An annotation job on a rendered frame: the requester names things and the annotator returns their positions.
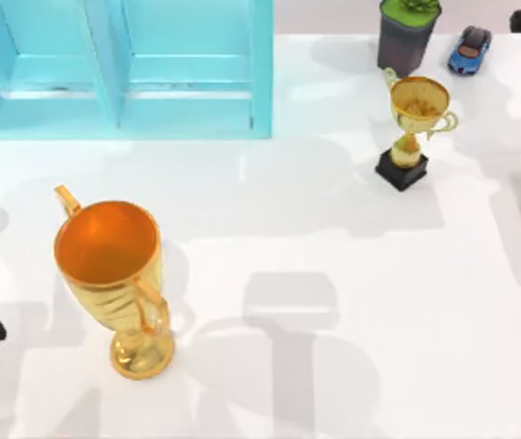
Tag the large gold trophy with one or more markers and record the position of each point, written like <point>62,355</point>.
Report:
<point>105,256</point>

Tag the small gold trophy black base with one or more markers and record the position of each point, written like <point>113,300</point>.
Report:
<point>418,103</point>

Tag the light blue rack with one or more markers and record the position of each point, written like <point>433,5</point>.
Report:
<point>119,68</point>

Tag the grey plant pot green plant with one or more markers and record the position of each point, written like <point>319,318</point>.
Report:
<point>402,46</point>

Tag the blue toy car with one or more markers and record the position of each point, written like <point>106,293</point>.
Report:
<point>468,50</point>

